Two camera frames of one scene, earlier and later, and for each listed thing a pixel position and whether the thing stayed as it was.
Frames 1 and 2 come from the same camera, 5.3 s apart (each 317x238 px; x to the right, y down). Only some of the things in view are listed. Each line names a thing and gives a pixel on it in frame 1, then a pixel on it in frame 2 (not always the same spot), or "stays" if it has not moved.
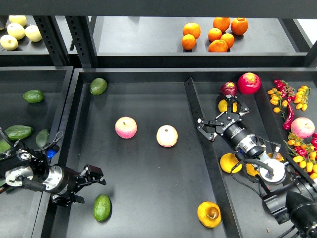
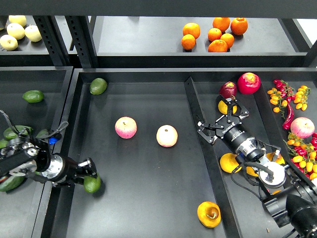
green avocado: [101, 207] -> [92, 184]
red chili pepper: [288, 123] stays
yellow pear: [209, 214] stays
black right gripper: [232, 128] stays
